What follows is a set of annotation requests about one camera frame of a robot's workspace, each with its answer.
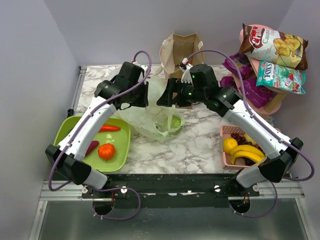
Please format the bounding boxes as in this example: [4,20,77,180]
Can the pink tiered shelf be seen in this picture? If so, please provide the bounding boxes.
[231,24,288,117]

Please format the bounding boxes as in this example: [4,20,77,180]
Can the purple snack bag top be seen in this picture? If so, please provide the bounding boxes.
[222,52,254,80]

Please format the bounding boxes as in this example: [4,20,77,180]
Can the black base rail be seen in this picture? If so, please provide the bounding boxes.
[49,169,293,210]

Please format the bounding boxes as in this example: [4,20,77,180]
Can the light green plastic grocery bag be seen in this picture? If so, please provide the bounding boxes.
[115,77,185,143]

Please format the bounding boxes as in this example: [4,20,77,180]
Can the orange toy pumpkin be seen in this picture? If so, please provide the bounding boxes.
[97,143,116,160]

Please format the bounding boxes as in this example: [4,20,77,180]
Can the pink plastic basket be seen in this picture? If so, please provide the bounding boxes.
[220,125,266,170]

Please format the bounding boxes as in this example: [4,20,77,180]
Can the purple snack bag right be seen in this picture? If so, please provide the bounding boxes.
[243,77,274,108]

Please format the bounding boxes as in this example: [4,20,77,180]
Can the purple snack bag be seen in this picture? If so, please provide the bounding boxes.
[222,52,254,80]
[243,77,274,108]
[219,75,238,91]

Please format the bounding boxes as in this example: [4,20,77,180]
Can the purple snack bag left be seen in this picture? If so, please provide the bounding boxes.
[219,75,238,91]

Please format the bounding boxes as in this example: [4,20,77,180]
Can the brown paper bag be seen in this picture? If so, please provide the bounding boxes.
[154,32,205,110]

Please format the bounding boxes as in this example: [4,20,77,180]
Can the lime green tray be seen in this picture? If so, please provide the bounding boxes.
[50,115,132,173]

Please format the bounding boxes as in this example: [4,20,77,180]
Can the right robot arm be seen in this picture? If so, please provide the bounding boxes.
[157,63,304,196]

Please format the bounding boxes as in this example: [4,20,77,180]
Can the red toy carrot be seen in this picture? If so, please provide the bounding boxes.
[99,124,121,132]

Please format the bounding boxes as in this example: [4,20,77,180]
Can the teal Fox's candy bag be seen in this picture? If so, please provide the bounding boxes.
[256,61,306,95]

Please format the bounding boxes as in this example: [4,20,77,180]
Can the yellow toy lemon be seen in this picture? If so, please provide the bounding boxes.
[222,137,238,154]

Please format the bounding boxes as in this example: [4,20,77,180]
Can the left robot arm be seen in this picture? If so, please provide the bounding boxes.
[45,61,151,198]

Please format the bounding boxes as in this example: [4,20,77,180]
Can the green toy cabbage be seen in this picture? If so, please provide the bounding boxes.
[164,115,183,135]

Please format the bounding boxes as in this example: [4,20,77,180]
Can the dark red toy grapes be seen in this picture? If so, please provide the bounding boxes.
[230,133,253,146]

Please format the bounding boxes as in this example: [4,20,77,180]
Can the purple toy eggplant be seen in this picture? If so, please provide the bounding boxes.
[84,140,99,157]

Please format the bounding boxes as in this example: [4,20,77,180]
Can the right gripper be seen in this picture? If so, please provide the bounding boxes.
[156,78,206,108]

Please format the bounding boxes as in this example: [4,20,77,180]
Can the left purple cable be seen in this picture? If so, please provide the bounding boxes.
[47,50,153,221]

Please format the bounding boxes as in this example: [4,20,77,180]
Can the brown cassava chips bag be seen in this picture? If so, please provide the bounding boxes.
[239,24,308,71]

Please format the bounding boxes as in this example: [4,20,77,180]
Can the yellow toy bananas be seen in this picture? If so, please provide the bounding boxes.
[230,145,265,165]

